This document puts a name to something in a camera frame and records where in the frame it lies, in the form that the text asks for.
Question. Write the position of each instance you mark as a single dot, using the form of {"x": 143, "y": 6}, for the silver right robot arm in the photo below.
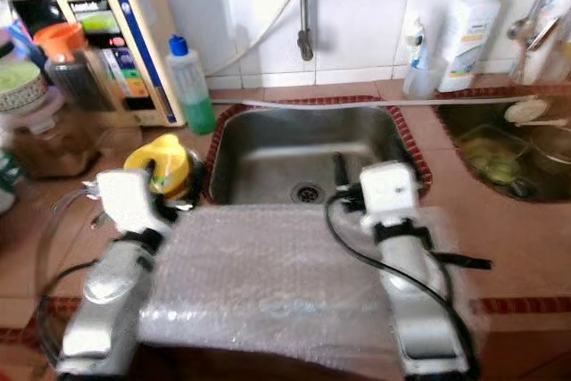
{"x": 424, "y": 310}

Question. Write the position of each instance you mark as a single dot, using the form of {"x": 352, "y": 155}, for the steel sink basin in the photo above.
{"x": 308, "y": 153}
{"x": 553, "y": 167}

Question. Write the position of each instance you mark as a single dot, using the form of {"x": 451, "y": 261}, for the clear plastic cup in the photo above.
{"x": 422, "y": 85}

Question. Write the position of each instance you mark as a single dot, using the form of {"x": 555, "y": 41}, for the clear container with green vegetables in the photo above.
{"x": 491, "y": 162}

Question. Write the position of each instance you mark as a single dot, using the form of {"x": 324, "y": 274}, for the green dish soap bottle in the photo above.
{"x": 192, "y": 95}

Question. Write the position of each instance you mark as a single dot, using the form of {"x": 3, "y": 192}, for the clear bubble wrap sheet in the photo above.
{"x": 268, "y": 274}

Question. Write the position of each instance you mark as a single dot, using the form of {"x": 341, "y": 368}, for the white round lid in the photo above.
{"x": 526, "y": 111}

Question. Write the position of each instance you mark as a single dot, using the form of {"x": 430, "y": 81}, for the jar with brown contents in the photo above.
{"x": 53, "y": 144}

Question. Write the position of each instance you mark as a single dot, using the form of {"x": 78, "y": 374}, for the steel water spout pipe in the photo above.
{"x": 305, "y": 33}

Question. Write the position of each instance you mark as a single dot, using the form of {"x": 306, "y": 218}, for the patterned container with green lid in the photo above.
{"x": 20, "y": 86}

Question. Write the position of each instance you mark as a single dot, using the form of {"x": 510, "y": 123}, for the glass jar with orange lid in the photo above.
{"x": 71, "y": 78}

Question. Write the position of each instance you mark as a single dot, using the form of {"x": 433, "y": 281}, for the steel sink tap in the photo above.
{"x": 531, "y": 24}

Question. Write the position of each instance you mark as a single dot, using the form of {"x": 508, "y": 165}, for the cream water ioniser appliance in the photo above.
{"x": 134, "y": 24}

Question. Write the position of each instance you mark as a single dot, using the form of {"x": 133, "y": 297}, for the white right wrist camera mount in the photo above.
{"x": 391, "y": 192}

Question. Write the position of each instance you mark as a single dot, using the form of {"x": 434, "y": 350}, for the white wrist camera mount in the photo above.
{"x": 125, "y": 198}
{"x": 391, "y": 192}

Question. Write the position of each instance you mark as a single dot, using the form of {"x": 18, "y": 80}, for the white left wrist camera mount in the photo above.
{"x": 125, "y": 198}

